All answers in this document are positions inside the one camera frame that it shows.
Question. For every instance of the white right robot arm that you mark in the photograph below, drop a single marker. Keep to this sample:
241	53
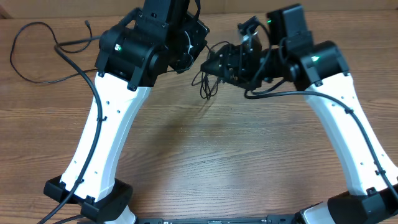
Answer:
321	75

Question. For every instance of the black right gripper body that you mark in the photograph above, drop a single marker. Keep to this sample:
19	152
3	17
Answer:
247	68

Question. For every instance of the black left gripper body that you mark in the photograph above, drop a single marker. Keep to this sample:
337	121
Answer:
187	47

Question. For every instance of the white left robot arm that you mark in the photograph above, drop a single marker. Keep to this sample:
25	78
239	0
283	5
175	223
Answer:
146	43

